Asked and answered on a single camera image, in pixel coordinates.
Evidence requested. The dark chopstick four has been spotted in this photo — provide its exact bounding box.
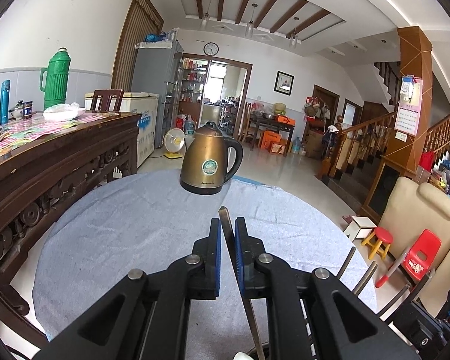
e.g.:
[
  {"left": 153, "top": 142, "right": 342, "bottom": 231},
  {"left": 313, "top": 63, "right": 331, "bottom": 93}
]
[{"left": 377, "top": 283, "right": 410, "bottom": 317}]

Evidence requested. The dark chopstick one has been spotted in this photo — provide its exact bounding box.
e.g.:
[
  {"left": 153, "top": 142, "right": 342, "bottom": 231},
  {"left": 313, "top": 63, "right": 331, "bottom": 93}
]
[{"left": 218, "top": 205, "right": 266, "bottom": 360}]

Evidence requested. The white plastic spoon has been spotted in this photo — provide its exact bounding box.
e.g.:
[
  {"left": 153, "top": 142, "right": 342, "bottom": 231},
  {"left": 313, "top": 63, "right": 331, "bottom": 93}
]
[{"left": 233, "top": 352, "right": 254, "bottom": 360}]

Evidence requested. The dark chopstick three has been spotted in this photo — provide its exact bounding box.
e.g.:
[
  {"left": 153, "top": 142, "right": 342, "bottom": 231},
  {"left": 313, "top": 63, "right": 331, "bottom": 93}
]
[{"left": 352, "top": 261, "right": 378, "bottom": 297}]

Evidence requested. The dark chopstick two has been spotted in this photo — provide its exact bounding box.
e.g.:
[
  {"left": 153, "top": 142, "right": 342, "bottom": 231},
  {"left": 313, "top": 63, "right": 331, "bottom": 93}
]
[{"left": 337, "top": 246, "right": 356, "bottom": 280}]

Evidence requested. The red child chair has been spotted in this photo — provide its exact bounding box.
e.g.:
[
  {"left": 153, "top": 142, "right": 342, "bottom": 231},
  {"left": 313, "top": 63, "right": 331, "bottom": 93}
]
[{"left": 374, "top": 228, "right": 443, "bottom": 290}]

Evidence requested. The light blue table cloth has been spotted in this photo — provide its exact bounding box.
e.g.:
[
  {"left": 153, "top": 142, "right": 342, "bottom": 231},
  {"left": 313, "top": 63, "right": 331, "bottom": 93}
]
[{"left": 32, "top": 169, "right": 367, "bottom": 338}]

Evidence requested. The red yellow stool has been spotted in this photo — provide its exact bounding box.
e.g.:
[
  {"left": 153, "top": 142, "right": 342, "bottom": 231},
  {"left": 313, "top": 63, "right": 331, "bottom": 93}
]
[{"left": 361, "top": 227, "right": 393, "bottom": 261}]

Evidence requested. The bronze electric kettle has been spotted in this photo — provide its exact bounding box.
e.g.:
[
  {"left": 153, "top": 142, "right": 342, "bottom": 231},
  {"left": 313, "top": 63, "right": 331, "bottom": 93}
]
[{"left": 180, "top": 121, "right": 243, "bottom": 195}]

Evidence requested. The small white stool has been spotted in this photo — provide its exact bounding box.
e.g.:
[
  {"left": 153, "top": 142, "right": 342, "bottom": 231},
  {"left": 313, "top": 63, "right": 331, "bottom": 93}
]
[{"left": 344, "top": 215, "right": 376, "bottom": 242}]

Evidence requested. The beige sofa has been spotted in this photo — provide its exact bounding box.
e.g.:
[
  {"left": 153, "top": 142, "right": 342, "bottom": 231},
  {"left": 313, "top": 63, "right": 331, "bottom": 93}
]
[{"left": 376, "top": 176, "right": 450, "bottom": 318}]

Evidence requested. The small electric fan heater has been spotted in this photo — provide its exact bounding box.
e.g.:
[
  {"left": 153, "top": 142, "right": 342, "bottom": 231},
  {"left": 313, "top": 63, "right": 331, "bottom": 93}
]
[{"left": 163, "top": 127, "right": 185, "bottom": 159}]

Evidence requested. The dark wooden side table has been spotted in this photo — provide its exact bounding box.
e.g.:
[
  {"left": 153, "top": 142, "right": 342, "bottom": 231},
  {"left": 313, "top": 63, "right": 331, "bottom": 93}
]
[{"left": 249, "top": 116, "right": 295, "bottom": 157}]

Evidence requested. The orange box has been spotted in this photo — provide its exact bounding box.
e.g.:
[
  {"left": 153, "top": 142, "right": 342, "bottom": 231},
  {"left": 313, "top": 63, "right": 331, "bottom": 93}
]
[{"left": 276, "top": 115, "right": 296, "bottom": 126}]

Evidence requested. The wooden stair railing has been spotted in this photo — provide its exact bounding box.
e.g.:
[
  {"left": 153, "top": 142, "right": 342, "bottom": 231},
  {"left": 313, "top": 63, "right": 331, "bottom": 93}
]
[{"left": 316, "top": 112, "right": 450, "bottom": 181}]

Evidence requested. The white chest freezer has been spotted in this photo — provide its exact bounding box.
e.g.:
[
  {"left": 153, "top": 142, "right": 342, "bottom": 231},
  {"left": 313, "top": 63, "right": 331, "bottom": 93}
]
[{"left": 83, "top": 91, "right": 161, "bottom": 169}]

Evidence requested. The dark carved wooden sideboard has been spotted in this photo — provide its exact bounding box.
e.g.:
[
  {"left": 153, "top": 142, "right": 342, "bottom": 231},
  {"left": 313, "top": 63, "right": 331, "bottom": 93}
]
[{"left": 0, "top": 112, "right": 140, "bottom": 348}]

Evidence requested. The dark wooden chair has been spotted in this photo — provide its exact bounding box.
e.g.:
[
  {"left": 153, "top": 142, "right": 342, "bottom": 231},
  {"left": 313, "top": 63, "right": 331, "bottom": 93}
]
[{"left": 90, "top": 88, "right": 124, "bottom": 112}]

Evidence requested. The grey refrigerator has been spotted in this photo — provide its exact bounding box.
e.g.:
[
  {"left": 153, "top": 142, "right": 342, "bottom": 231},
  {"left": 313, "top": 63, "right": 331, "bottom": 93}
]
[{"left": 131, "top": 40, "right": 183, "bottom": 149}]

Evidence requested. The green thermos jug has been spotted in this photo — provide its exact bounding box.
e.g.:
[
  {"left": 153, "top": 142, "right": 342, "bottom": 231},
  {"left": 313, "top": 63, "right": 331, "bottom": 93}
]
[{"left": 39, "top": 47, "right": 71, "bottom": 110}]

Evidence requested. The blue water bottle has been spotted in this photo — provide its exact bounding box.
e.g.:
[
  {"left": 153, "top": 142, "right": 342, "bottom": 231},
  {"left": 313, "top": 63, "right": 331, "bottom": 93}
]
[{"left": 0, "top": 80, "right": 10, "bottom": 125}]

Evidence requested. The framed wall picture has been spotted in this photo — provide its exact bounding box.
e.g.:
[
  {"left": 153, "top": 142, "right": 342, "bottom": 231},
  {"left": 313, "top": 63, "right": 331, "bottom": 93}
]
[{"left": 274, "top": 71, "right": 294, "bottom": 96}]

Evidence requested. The wall calendar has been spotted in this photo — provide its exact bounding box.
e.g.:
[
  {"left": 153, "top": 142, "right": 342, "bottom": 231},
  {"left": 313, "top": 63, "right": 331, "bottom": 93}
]
[{"left": 394, "top": 76, "right": 423, "bottom": 137}]

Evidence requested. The round wall clock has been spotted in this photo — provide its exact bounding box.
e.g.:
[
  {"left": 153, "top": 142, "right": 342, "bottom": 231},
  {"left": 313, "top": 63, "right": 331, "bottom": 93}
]
[{"left": 203, "top": 42, "right": 219, "bottom": 57}]

